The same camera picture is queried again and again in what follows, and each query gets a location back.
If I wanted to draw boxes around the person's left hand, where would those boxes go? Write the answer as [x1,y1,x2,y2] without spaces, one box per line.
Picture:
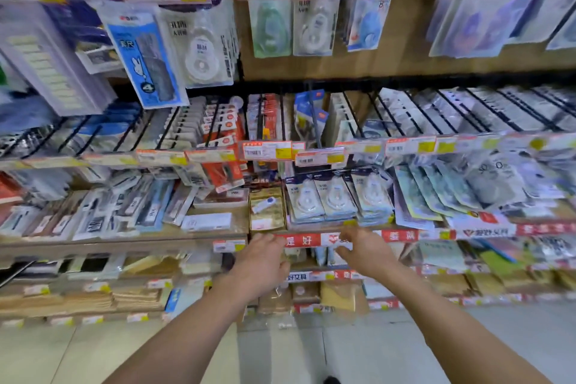
[227,233,292,306]

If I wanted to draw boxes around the person's right hand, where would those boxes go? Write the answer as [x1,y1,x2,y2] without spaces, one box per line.
[335,225,404,288]

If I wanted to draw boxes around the pile of white correction tapes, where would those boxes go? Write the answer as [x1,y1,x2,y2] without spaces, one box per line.
[284,166,397,227]

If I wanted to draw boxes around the row of white correction tapes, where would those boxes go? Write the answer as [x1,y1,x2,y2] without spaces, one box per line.
[160,0,240,90]

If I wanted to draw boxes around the bunch of blue correction tapes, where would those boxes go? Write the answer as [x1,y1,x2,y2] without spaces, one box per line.
[346,0,393,53]

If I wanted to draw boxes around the white correction tape packet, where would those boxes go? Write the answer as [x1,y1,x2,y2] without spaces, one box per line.
[292,0,341,58]

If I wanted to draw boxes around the green correction tape packet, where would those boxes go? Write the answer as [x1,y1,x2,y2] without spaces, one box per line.
[248,0,293,59]

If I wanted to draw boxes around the person's left forearm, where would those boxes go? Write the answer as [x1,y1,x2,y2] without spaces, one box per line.
[103,280,275,384]

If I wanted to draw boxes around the person's right forearm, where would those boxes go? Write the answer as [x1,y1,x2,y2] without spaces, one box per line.
[382,269,552,384]

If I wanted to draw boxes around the red shelf label strip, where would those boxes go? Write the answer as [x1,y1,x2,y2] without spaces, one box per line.
[274,221,576,247]

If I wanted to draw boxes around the gold box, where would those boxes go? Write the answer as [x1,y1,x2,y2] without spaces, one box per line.
[248,186,287,232]

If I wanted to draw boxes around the small white blue device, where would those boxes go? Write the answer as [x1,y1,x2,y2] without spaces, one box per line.
[251,196,277,214]

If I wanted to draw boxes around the white flat box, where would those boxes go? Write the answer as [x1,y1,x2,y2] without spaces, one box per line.
[181,212,233,232]

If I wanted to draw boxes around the pile of teal packets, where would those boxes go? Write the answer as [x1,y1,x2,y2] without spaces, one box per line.
[394,163,485,229]

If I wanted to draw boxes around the white ink box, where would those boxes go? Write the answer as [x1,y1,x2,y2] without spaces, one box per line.
[193,188,250,210]

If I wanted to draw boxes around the blue white card packet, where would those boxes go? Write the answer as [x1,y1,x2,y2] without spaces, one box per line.
[163,287,183,315]

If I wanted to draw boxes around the row of white card packets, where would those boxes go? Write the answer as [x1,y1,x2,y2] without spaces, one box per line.
[328,92,361,142]

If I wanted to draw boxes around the row of white red packets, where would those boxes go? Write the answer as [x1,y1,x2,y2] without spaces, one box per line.
[160,95,246,193]

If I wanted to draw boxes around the blue scissors packets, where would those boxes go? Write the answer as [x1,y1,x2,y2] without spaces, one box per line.
[295,90,329,146]

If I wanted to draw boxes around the pile of pen packets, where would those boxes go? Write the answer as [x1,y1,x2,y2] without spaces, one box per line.
[0,176,199,241]

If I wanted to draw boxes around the rows of grey white packets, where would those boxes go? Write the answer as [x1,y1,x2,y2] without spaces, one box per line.
[359,85,576,142]

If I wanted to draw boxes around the stacks of brown envelopes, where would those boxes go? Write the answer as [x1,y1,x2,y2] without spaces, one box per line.
[0,287,165,319]

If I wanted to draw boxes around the row of blue white packets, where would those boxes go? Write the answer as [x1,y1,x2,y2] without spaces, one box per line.
[0,100,154,157]

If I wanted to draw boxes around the blue ruler packet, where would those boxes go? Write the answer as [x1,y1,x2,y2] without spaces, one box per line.
[97,1,190,110]

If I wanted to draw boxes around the white index tab packet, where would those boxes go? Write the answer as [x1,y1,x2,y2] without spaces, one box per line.
[0,3,118,117]

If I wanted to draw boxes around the dark blue card packet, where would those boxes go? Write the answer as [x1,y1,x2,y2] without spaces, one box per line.
[43,1,125,76]

